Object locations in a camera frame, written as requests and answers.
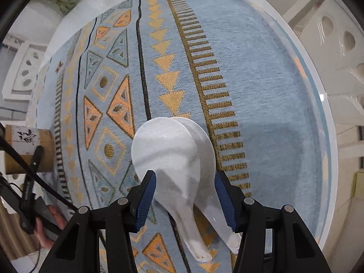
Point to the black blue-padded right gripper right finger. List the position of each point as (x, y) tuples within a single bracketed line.
[(273, 240)]

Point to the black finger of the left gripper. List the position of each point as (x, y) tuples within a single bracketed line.
[(34, 165)]

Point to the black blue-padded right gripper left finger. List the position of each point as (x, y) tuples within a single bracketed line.
[(77, 247)]

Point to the wooden utensil holder cup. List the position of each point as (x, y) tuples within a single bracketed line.
[(25, 141)]

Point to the white ceramic soup spoon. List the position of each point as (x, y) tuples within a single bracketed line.
[(166, 147), (206, 199)]

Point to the person's left hand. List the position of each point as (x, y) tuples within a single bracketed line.
[(41, 227)]

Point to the white dining chair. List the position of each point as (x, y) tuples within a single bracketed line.
[(22, 74)]

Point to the blue patterned woven table mat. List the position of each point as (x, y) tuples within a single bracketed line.
[(227, 65)]

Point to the white chair right side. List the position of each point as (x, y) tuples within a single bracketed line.
[(335, 45)]

